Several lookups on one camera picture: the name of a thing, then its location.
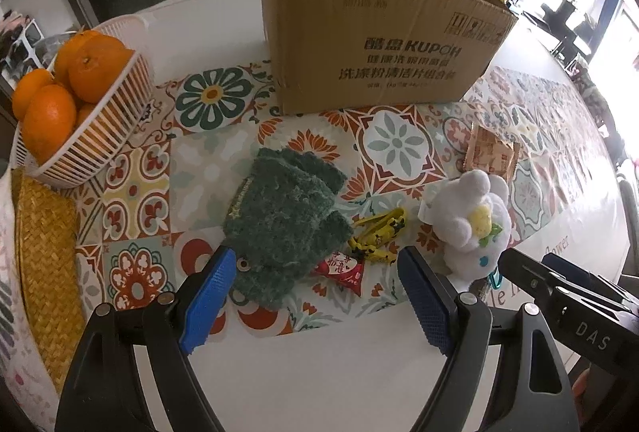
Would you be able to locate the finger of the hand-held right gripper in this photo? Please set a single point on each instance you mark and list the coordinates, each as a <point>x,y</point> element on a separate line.
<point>529,279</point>
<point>584,279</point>

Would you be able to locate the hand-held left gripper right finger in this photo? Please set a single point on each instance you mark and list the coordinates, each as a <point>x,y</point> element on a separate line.
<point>424,302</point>

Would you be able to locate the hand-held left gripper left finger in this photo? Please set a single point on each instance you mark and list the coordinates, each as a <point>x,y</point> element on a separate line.
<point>209,297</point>

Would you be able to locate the white plush toy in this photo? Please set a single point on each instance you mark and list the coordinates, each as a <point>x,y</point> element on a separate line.
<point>464,222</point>

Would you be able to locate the red candy packet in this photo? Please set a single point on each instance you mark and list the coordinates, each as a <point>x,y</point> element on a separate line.
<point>342,272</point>

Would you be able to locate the green fuzzy gloves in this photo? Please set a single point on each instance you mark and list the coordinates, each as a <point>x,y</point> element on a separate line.
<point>279,222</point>

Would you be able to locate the brown snack packet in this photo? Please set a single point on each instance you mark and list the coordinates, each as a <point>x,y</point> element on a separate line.
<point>491,152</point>

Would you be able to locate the brown cardboard box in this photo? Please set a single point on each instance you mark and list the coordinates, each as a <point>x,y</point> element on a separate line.
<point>369,37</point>

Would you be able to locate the white tablecloth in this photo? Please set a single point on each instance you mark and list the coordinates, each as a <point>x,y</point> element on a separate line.
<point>324,387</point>

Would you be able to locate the patterned tile-print table runner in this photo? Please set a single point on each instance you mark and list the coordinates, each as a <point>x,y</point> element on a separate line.
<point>399,142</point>

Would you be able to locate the woven straw placemat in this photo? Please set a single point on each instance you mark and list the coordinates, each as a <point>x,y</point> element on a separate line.
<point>45,262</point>

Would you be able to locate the white slatted plastic basket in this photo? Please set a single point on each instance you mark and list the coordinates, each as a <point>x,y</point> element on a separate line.
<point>100,147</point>

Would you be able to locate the pile of oranges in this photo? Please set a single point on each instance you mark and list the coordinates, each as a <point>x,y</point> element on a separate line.
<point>75,77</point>

